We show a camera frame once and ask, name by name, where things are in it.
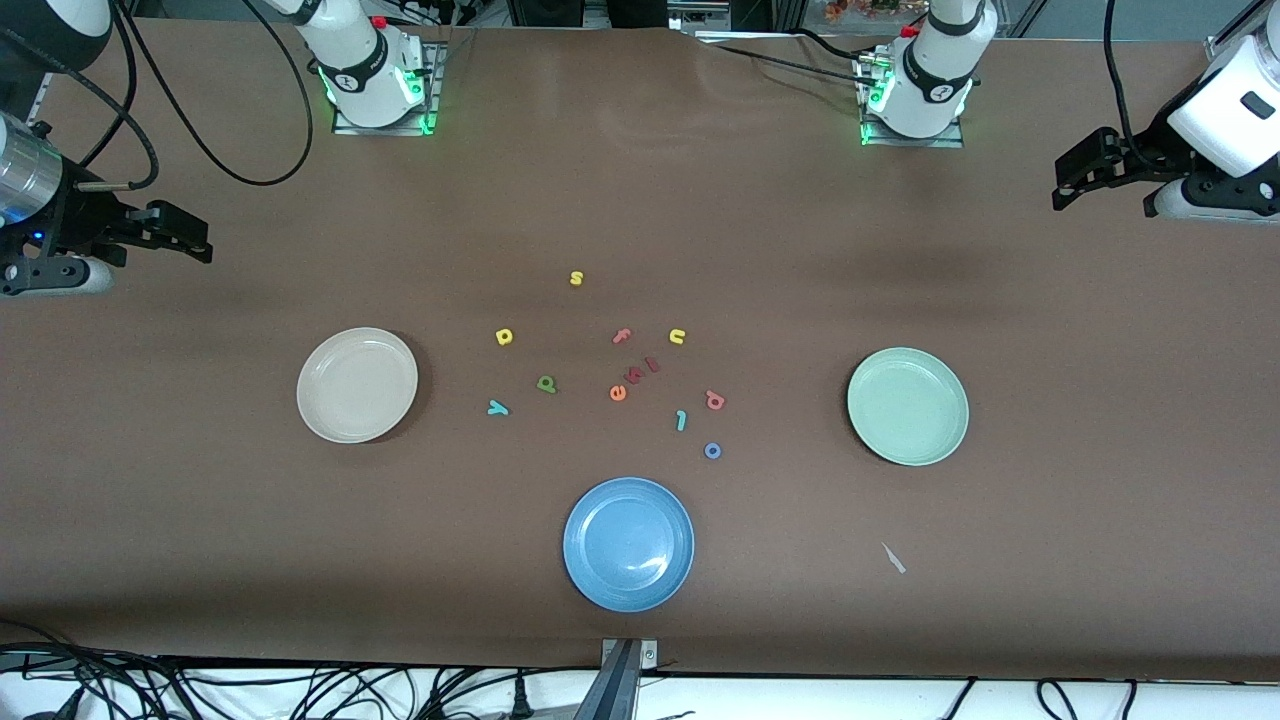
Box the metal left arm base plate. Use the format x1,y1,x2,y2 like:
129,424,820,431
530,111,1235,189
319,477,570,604
858,50,966,149

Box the beige brown plate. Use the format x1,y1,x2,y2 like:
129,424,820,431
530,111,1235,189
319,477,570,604
296,327,420,445

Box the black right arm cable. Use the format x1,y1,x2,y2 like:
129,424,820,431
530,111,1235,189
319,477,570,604
0,0,314,191

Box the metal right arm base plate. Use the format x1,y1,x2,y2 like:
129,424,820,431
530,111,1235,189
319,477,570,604
332,40,446,136

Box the pale green plate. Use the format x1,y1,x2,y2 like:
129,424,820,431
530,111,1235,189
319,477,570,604
846,347,971,468

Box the blue plate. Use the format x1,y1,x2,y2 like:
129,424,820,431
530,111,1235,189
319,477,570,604
562,477,696,613

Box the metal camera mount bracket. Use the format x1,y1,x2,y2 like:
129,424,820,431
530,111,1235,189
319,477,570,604
575,638,661,720

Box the black cable to arm base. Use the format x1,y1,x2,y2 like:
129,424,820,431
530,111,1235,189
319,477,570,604
790,28,871,63
712,40,881,89

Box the orange artificial flowers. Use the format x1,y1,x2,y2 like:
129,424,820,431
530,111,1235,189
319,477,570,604
825,0,926,23

